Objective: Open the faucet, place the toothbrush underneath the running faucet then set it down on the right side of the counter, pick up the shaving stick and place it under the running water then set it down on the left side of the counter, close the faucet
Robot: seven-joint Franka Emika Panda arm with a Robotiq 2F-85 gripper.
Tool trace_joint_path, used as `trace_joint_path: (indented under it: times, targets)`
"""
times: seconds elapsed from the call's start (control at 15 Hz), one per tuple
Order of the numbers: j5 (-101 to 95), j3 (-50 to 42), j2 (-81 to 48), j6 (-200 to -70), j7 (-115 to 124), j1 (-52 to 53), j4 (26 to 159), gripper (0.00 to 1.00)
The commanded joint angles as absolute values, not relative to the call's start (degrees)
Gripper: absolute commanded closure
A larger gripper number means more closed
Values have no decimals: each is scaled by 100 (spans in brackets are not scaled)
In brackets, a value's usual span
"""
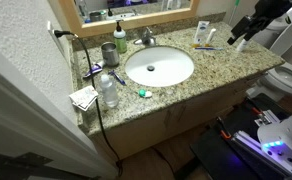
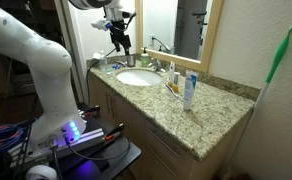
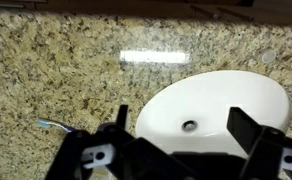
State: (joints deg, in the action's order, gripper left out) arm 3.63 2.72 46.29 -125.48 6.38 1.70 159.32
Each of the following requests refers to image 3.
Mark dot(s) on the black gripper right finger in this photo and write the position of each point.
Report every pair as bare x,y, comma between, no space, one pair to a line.
242,128

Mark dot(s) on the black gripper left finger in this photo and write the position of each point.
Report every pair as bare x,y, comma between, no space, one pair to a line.
122,116

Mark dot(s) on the blue and white toothbrush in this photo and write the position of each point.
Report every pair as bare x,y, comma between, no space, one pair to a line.
54,125

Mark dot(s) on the white oval sink basin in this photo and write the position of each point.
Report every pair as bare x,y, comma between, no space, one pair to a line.
202,96

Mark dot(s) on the metal sink drain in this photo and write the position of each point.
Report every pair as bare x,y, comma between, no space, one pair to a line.
189,125

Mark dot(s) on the beige vanity cabinet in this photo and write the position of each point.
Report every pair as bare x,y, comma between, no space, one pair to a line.
146,5

